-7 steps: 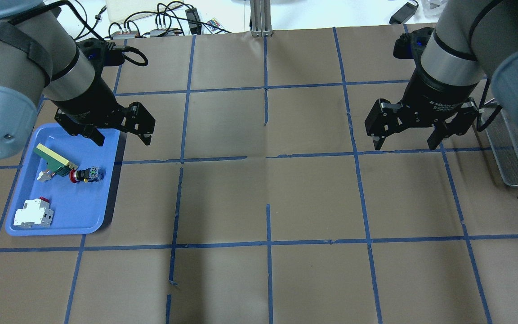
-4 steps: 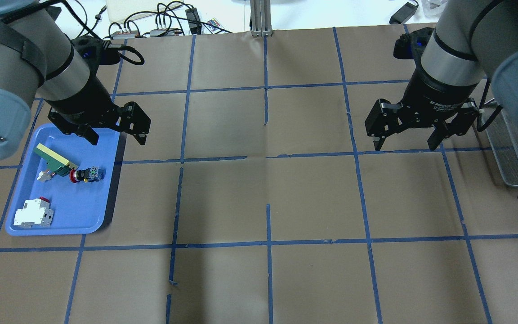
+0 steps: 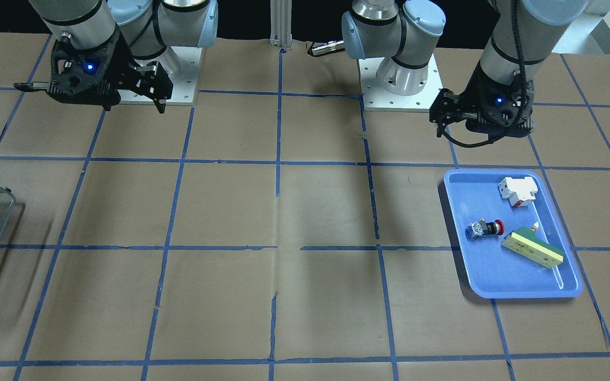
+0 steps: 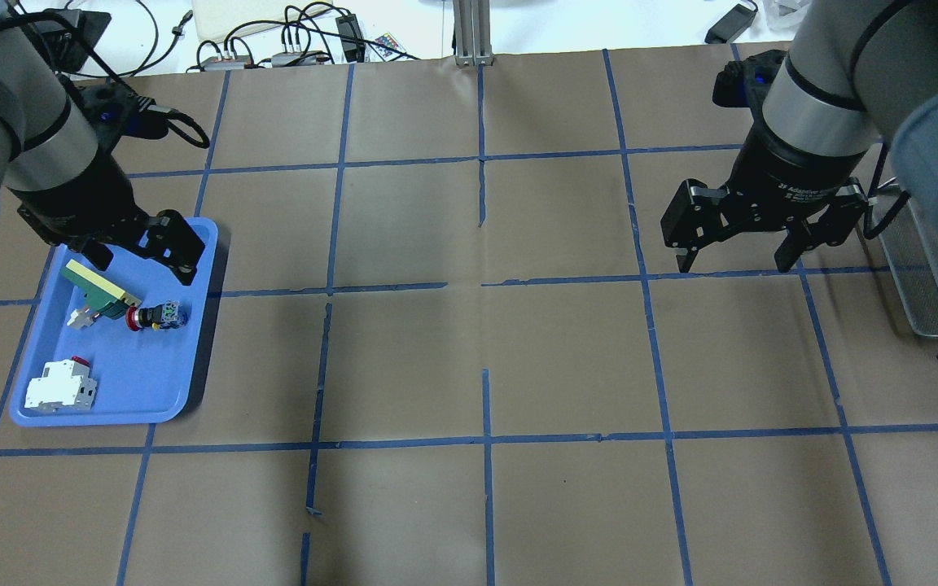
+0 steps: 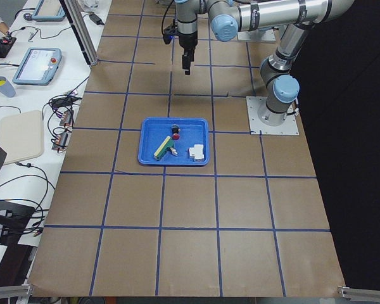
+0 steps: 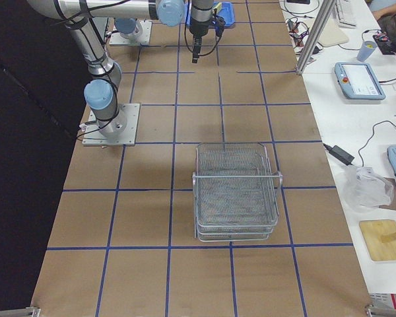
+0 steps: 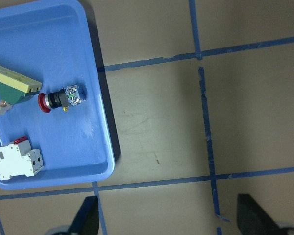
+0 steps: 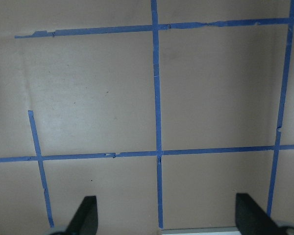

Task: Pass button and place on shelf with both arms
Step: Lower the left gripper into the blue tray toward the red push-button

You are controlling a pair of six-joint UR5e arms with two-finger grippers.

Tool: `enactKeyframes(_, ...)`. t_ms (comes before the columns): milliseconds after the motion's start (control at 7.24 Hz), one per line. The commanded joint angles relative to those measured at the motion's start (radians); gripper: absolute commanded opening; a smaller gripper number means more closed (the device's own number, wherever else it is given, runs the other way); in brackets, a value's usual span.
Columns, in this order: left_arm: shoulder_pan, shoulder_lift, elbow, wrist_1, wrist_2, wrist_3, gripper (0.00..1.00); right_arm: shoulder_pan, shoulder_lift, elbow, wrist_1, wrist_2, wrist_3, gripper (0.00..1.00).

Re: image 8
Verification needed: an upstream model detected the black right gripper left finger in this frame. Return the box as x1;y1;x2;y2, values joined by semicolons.
66;196;98;235

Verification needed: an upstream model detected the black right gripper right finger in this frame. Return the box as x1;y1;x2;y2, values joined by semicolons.
235;193;279;235

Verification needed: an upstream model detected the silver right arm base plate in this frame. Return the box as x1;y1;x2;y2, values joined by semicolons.
158;227;241;235

